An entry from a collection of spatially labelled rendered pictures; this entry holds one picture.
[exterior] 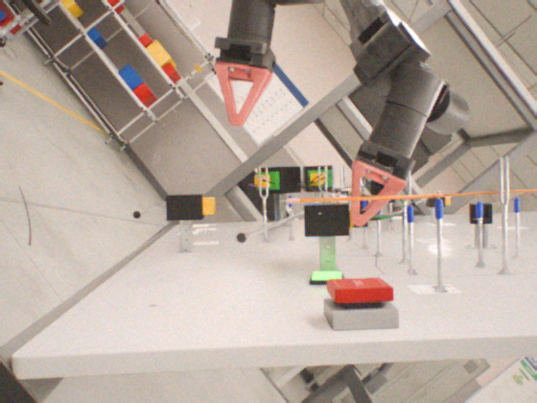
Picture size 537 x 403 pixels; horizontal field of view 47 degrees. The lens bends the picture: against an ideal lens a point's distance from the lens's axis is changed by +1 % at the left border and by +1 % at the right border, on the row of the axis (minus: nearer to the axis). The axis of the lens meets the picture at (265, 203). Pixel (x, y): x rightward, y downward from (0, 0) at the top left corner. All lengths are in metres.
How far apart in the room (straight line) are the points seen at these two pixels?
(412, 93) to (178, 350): 0.43
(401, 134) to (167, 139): 7.92
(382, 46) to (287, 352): 0.45
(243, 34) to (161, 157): 7.84
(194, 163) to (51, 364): 8.02
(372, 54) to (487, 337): 0.42
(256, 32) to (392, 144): 0.22
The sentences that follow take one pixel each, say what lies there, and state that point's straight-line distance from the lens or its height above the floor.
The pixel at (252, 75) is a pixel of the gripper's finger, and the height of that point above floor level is 1.18.
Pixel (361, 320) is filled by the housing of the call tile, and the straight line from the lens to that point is 0.52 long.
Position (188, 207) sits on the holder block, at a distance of 1.05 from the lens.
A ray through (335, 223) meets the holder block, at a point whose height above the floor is 1.15.
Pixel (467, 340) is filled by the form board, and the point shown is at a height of 1.15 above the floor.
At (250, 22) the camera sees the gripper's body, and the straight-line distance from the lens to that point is 0.78.
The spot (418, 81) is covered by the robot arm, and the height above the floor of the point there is 1.33.
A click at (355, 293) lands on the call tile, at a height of 1.11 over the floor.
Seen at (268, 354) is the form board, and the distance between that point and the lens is 0.49.
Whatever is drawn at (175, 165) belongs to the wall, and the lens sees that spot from 8.54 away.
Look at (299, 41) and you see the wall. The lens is 8.75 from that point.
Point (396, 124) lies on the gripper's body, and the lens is 0.76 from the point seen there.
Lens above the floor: 1.10
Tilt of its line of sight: level
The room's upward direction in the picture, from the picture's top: 51 degrees clockwise
